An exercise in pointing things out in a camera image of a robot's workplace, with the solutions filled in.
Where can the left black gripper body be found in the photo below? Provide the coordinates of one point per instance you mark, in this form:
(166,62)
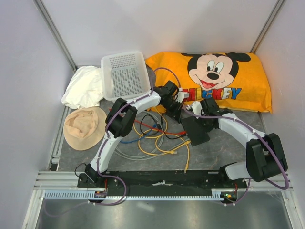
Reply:
(173,108)

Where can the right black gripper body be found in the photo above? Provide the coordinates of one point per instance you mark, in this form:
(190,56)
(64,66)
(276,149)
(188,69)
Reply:
(204,121)

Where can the black network switch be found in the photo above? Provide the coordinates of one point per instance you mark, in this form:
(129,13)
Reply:
(195,131)

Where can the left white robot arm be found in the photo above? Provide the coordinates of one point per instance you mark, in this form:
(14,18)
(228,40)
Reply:
(120,120)

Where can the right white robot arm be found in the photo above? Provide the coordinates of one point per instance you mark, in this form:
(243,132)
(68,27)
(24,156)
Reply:
(265,157)

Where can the orange Mickey pillow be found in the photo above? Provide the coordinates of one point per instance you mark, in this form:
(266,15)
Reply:
(234,80)

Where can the white plastic basket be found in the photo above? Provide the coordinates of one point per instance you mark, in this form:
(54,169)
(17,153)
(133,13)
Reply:
(124,75)

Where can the white cloth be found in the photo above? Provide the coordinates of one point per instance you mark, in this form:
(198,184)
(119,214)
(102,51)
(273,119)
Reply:
(85,88)

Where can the beige hat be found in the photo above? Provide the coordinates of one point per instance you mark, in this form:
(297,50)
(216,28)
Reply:
(84,128)

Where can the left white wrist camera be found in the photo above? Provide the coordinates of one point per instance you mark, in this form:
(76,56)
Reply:
(181,95)

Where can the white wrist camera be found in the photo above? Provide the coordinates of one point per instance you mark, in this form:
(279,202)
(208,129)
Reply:
(195,108)
(181,95)

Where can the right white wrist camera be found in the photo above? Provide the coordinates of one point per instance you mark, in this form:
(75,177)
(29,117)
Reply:
(195,108)

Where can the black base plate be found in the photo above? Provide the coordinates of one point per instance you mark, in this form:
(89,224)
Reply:
(161,183)

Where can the right aluminium frame post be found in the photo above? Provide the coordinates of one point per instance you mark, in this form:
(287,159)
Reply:
(267,25)

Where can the aluminium frame post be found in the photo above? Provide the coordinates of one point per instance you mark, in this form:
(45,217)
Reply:
(54,31)
(267,25)

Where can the aluminium rail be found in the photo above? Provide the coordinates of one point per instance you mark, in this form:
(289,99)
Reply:
(66,180)

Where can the slotted cable duct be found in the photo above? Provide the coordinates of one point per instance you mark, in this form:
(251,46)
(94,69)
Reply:
(102,195)

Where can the left aluminium frame post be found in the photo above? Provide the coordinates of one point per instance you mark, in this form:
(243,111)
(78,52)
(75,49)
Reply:
(54,31)

